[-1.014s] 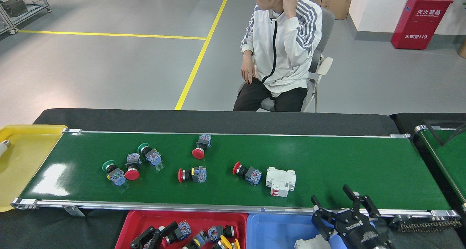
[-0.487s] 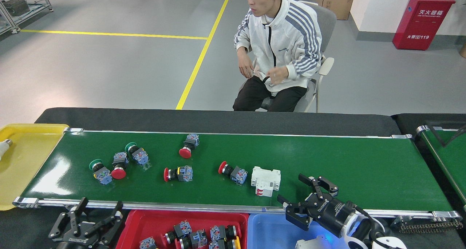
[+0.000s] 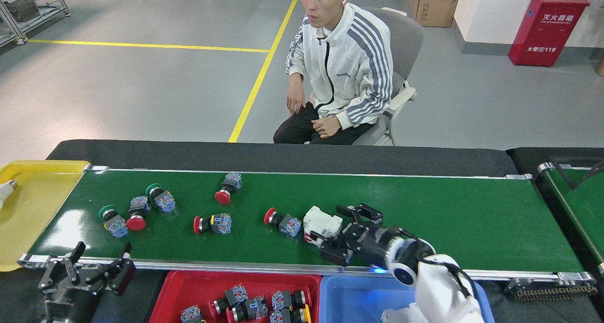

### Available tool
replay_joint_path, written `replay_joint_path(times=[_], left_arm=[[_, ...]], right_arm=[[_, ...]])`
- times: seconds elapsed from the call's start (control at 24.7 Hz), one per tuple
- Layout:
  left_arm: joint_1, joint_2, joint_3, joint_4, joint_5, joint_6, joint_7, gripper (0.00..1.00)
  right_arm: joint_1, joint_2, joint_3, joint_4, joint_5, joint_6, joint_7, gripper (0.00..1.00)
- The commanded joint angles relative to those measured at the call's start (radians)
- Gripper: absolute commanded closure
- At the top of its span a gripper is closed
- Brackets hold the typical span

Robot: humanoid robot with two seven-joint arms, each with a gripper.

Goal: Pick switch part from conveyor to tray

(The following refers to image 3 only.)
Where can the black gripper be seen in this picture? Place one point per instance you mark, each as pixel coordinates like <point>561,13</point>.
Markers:
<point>75,299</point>
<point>373,242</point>

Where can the white circuit breaker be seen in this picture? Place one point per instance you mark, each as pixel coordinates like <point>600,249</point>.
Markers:
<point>398,313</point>
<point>321,221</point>

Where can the red mushroom button switch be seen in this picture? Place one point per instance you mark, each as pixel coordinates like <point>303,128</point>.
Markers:
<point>290,226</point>
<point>221,223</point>
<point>136,223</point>
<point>222,197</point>

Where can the yellow button switch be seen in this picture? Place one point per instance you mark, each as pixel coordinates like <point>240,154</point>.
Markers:
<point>283,316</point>

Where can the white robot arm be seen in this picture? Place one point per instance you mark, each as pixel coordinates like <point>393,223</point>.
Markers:
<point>443,294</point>

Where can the blue plastic tray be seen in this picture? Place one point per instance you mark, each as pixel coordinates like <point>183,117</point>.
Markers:
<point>354,299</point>

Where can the yellow plastic tray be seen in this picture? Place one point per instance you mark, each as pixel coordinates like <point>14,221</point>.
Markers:
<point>33,219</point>

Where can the red plastic tray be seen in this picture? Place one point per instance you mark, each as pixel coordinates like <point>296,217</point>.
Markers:
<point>188,285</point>

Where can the white cylindrical part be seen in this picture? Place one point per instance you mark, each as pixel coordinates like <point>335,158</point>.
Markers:
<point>5,193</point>

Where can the short green conveyor belt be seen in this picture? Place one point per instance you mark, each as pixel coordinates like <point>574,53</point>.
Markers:
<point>585,209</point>

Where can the person's left hand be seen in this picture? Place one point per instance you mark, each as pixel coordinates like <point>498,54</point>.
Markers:
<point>328,127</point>

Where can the person's right hand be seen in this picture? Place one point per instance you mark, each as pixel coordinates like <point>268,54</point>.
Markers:
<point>296,94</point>

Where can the person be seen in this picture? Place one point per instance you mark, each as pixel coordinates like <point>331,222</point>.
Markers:
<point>349,63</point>

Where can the grey office chair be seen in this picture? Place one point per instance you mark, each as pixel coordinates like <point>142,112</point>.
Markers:
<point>406,39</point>

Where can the brown cardboard box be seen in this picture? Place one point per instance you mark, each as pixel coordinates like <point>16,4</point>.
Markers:
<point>434,6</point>

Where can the silver metal rack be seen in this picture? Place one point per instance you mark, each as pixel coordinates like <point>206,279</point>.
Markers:
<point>35,18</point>

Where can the black box on rack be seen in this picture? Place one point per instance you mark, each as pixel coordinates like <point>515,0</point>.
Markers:
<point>21,10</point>

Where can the red fire extinguisher box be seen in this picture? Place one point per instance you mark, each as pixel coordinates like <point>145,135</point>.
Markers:
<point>547,30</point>

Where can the gold plant pot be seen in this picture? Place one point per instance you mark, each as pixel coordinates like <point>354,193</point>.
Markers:
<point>600,68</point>

